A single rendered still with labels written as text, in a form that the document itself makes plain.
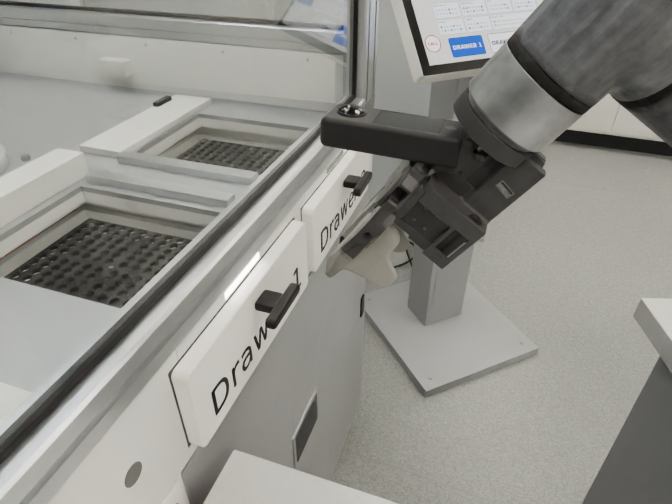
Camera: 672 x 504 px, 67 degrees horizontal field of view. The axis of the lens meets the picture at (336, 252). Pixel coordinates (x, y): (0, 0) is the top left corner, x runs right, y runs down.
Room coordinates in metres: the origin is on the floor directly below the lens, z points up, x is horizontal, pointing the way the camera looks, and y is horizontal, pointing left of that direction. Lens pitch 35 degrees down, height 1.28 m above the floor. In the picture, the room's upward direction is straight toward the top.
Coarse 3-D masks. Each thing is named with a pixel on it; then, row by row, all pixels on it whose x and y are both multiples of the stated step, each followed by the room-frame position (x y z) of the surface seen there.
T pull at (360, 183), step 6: (366, 174) 0.75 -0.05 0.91; (348, 180) 0.73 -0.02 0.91; (354, 180) 0.73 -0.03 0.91; (360, 180) 0.73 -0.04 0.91; (366, 180) 0.73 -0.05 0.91; (348, 186) 0.72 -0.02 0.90; (354, 186) 0.72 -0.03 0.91; (360, 186) 0.71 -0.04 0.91; (366, 186) 0.73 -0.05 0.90; (354, 192) 0.70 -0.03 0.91; (360, 192) 0.70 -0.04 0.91
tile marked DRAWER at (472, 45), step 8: (448, 40) 1.21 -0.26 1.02; (456, 40) 1.22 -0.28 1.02; (464, 40) 1.23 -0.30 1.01; (472, 40) 1.24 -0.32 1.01; (480, 40) 1.24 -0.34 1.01; (456, 48) 1.21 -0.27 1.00; (464, 48) 1.22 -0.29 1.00; (472, 48) 1.22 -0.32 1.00; (480, 48) 1.23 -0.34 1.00; (456, 56) 1.20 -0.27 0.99; (464, 56) 1.20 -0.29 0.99
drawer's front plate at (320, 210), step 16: (352, 160) 0.78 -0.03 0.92; (368, 160) 0.87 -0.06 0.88; (336, 176) 0.71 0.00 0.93; (320, 192) 0.66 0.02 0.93; (336, 192) 0.70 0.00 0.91; (304, 208) 0.61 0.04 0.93; (320, 208) 0.63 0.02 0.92; (336, 208) 0.70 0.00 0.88; (352, 208) 0.78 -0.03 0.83; (320, 224) 0.63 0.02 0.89; (336, 224) 0.70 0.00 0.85; (320, 240) 0.63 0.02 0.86; (320, 256) 0.63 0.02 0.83
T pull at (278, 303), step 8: (288, 288) 0.46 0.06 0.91; (296, 288) 0.46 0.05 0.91; (264, 296) 0.44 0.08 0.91; (272, 296) 0.44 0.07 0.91; (280, 296) 0.44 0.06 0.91; (288, 296) 0.44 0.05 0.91; (296, 296) 0.45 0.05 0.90; (256, 304) 0.43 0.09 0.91; (264, 304) 0.43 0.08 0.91; (272, 304) 0.43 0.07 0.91; (280, 304) 0.43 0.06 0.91; (288, 304) 0.43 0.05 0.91; (272, 312) 0.41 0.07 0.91; (280, 312) 0.41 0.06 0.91; (272, 320) 0.40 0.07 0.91; (280, 320) 0.41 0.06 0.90; (272, 328) 0.40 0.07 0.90
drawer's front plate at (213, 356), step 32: (288, 256) 0.52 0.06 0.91; (256, 288) 0.44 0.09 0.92; (224, 320) 0.38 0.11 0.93; (256, 320) 0.43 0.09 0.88; (192, 352) 0.34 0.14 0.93; (224, 352) 0.37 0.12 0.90; (256, 352) 0.42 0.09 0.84; (192, 384) 0.31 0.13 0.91; (224, 384) 0.36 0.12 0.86; (192, 416) 0.31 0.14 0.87; (224, 416) 0.35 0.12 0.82
